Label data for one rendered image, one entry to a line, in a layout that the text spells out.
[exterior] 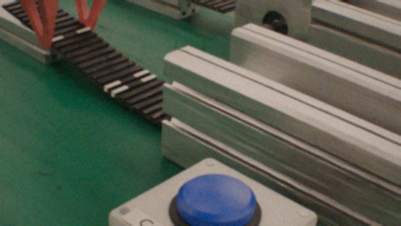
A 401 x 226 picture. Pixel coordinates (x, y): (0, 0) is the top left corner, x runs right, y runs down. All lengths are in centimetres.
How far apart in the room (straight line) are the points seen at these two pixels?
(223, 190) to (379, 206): 10
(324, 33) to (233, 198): 29
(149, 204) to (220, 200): 4
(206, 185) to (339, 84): 15
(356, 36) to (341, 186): 23
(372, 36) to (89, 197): 28
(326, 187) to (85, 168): 18
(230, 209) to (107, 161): 18
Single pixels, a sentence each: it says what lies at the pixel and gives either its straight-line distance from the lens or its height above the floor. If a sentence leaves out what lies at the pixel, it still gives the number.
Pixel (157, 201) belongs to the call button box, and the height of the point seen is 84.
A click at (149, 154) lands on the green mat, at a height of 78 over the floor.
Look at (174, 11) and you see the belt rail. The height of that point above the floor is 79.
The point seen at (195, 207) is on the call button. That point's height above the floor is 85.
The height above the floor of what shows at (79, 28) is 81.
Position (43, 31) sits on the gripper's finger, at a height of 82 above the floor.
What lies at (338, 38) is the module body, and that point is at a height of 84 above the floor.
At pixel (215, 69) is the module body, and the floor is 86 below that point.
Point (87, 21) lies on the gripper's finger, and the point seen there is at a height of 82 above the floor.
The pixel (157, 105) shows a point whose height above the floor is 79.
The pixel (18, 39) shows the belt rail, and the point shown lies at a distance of 65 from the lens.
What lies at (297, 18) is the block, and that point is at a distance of 58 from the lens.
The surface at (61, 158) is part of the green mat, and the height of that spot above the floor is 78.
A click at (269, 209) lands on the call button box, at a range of 32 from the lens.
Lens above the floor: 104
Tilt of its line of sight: 29 degrees down
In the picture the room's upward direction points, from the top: 3 degrees clockwise
